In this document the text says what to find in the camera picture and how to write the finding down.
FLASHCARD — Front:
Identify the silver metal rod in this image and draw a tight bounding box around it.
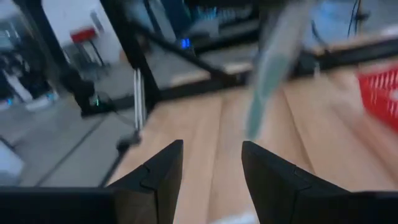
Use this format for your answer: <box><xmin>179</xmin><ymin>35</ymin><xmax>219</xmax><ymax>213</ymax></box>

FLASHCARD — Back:
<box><xmin>132</xmin><ymin>68</ymin><xmax>147</xmax><ymax>131</ymax></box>

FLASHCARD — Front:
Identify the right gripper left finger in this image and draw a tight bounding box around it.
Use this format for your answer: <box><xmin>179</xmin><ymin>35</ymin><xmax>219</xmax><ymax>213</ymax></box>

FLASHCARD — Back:
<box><xmin>107</xmin><ymin>139</ymin><xmax>185</xmax><ymax>224</ymax></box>

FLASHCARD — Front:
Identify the backlit black keyboard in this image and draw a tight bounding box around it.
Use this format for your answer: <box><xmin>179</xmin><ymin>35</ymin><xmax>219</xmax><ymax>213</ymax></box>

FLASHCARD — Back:
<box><xmin>191</xmin><ymin>4</ymin><xmax>254</xmax><ymax>27</ymax></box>

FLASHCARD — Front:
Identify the red plastic basket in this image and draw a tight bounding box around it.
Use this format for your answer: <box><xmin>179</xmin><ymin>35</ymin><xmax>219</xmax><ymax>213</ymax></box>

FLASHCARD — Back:
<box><xmin>356</xmin><ymin>67</ymin><xmax>398</xmax><ymax>133</ymax></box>

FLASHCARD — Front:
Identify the teal and white toothbrush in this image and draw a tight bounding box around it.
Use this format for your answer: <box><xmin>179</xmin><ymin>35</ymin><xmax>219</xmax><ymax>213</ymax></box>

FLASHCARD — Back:
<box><xmin>245</xmin><ymin>0</ymin><xmax>315</xmax><ymax>141</ymax></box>

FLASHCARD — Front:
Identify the black aluminium rig frame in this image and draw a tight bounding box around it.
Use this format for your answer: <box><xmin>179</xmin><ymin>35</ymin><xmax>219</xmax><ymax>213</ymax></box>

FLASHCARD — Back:
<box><xmin>99</xmin><ymin>0</ymin><xmax>398</xmax><ymax>131</ymax></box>

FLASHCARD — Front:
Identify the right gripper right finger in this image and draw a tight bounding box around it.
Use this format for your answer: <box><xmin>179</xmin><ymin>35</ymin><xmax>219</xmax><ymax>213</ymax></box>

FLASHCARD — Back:
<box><xmin>241</xmin><ymin>139</ymin><xmax>352</xmax><ymax>224</ymax></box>

